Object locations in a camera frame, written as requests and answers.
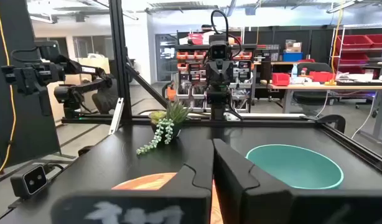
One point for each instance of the wooden desk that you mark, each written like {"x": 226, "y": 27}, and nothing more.
{"x": 334, "y": 87}

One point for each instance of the black background robot arm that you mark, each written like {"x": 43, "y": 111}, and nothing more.
{"x": 38, "y": 74}

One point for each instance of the large red plastic bin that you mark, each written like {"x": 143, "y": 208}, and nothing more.
{"x": 380, "y": 40}
{"x": 352, "y": 42}
{"x": 354, "y": 59}

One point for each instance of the small red plastic bin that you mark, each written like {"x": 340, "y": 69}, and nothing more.
{"x": 280, "y": 79}
{"x": 321, "y": 76}

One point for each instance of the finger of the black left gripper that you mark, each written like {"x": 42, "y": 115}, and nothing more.
{"x": 216, "y": 73}
{"x": 222, "y": 73}

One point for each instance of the blue plastic bin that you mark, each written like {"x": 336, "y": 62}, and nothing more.
{"x": 292, "y": 57}

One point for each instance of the white flat bar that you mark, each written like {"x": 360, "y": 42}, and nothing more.
{"x": 116, "y": 116}

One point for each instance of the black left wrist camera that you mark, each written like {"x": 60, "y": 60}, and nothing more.
{"x": 219, "y": 51}

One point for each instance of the artificial succulent plant in pot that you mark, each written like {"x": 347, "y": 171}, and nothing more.
{"x": 175, "y": 113}

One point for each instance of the cardboard box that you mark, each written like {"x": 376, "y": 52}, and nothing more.
{"x": 293, "y": 46}

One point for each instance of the black table-level camera box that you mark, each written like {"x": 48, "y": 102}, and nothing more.
{"x": 30, "y": 182}

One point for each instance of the orange and black parts rack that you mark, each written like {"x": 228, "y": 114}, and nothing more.
{"x": 191, "y": 74}

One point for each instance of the black divider panel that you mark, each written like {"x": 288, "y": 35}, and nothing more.
{"x": 29, "y": 124}

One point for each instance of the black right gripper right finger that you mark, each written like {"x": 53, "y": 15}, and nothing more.
{"x": 231, "y": 174}

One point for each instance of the orange-red round plate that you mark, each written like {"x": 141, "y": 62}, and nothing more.
{"x": 144, "y": 183}

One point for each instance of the black aluminium table frame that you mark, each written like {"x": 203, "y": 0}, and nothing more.
{"x": 119, "y": 62}

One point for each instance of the black frame clamp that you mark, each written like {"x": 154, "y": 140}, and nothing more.
{"x": 334, "y": 119}

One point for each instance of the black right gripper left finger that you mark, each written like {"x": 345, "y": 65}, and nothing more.
{"x": 200, "y": 174}

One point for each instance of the black office chair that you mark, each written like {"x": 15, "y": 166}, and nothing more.
{"x": 313, "y": 67}

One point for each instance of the teal ceramic bowl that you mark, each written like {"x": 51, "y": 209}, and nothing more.
{"x": 296, "y": 168}

